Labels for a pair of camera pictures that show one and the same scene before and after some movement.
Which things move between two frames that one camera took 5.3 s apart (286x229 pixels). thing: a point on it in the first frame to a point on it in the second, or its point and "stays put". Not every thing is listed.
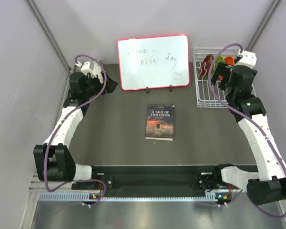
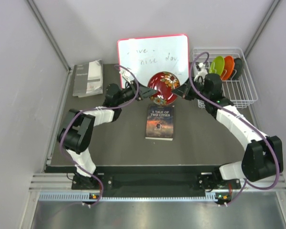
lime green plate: x=220 y=58 stays put
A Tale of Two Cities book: x=160 y=122 stays put
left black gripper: x=111 y=85 to x=143 y=92
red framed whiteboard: x=154 y=62 stays put
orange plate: x=229 y=60 stays put
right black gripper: x=221 y=69 to x=184 y=91
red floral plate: x=206 y=67 to x=163 y=82
